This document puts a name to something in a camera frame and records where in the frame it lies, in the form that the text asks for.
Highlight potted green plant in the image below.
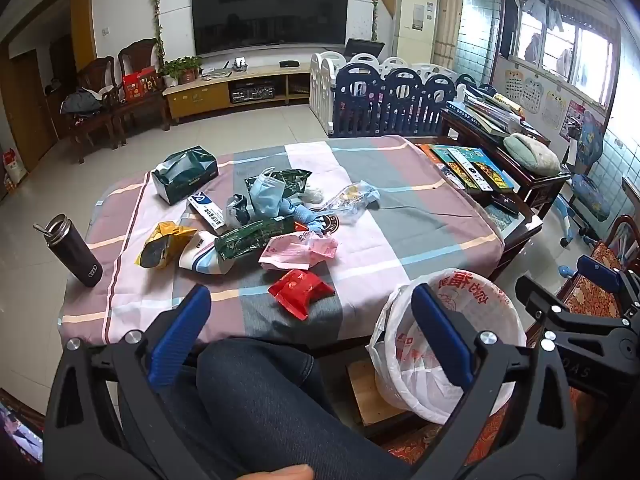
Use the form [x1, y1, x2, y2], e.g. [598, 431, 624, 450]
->
[162, 56, 203, 86]

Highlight red cigarette pack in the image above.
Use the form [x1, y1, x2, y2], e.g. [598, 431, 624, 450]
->
[268, 269, 335, 322]

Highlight wall posters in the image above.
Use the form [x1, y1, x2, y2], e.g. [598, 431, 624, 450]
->
[502, 69, 586, 142]

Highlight navy playpen panels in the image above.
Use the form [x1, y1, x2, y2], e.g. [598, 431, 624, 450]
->
[330, 67, 496, 138]

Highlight blue face mask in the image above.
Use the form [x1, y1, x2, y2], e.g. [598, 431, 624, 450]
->
[247, 166, 287, 216]

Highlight dark green tissue box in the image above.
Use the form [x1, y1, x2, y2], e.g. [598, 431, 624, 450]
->
[151, 146, 219, 206]

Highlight black audio amplifier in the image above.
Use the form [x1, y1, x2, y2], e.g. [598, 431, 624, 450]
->
[230, 85, 278, 104]

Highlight white standing air conditioner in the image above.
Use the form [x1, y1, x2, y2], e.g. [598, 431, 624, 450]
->
[391, 0, 440, 66]

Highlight person's left hand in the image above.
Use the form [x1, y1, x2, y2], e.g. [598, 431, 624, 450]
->
[239, 464, 316, 480]

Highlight wooden chair with red cushion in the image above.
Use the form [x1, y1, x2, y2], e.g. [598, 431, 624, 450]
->
[556, 215, 640, 320]

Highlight lit screen device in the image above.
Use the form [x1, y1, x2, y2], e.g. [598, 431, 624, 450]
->
[0, 399, 45, 465]

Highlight dark wooden side table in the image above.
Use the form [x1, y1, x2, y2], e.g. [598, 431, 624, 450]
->
[440, 110, 572, 221]

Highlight person's leg in jeans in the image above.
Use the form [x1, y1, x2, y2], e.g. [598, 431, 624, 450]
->
[120, 338, 413, 480]

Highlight green and red snack bag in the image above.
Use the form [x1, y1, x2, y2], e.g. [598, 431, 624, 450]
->
[245, 169, 312, 196]

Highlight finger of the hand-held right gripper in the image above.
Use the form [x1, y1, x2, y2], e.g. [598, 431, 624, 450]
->
[515, 275, 623, 333]
[575, 255, 640, 306]

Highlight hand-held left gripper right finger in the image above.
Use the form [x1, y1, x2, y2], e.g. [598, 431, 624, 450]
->
[410, 282, 608, 480]

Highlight grey-green cushion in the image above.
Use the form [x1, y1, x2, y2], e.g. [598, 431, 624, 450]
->
[502, 133, 562, 176]

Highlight clear plastic wrapper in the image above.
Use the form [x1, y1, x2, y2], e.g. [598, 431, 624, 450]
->
[320, 182, 382, 225]

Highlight green ivy garland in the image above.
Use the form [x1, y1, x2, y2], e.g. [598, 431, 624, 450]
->
[151, 0, 167, 63]

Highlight stack of books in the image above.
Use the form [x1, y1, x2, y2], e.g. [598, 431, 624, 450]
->
[445, 87, 551, 137]

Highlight yellow wooden television cabinet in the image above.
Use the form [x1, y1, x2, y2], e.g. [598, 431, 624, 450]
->
[164, 65, 313, 123]

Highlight blue children's chair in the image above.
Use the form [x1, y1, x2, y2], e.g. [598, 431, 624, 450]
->
[552, 110, 613, 248]

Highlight dark steel-rimmed tumbler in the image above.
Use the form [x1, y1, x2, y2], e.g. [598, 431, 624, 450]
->
[34, 214, 103, 288]

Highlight white wastebasket with printed bag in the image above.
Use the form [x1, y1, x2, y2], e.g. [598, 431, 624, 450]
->
[367, 267, 528, 423]

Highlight wooden stool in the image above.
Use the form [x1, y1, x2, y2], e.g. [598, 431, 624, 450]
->
[347, 360, 417, 427]

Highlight red gift box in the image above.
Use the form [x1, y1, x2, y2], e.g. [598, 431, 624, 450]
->
[122, 69, 163, 103]

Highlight white and blue carton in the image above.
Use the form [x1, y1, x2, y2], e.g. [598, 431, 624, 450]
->
[187, 192, 227, 234]

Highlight row of picture books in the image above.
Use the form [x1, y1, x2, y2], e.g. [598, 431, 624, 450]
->
[417, 144, 521, 216]

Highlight dark wooden armchair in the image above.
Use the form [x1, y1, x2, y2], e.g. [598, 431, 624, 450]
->
[117, 38, 172, 137]
[59, 56, 121, 163]

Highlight dark clothing bundle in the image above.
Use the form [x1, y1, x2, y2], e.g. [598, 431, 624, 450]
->
[60, 87, 103, 116]

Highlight red and white bag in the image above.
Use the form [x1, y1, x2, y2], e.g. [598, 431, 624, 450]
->
[0, 147, 28, 191]

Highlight beige curtain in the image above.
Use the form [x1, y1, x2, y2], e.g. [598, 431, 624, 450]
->
[430, 0, 467, 68]

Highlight pink plastic bag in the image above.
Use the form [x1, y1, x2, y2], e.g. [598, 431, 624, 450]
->
[258, 234, 338, 272]

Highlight large flat television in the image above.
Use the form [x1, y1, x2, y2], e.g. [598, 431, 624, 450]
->
[191, 0, 350, 56]

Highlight hanging clothes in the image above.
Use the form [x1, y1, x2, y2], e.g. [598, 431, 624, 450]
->
[500, 0, 566, 58]

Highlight blue quilted cloth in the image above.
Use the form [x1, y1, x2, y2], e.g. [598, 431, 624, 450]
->
[277, 199, 323, 235]

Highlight white blue-striped packet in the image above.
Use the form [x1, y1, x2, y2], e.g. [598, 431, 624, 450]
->
[179, 232, 233, 275]

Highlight yellow snack bag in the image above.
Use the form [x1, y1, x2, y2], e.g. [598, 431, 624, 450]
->
[135, 221, 198, 269]

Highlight plaid tablecloth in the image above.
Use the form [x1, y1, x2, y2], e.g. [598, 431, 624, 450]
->
[57, 135, 505, 346]

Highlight white playpen panels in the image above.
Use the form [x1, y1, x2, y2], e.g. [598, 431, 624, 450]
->
[309, 51, 453, 136]

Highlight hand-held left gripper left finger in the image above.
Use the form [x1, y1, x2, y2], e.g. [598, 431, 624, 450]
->
[42, 284, 213, 480]

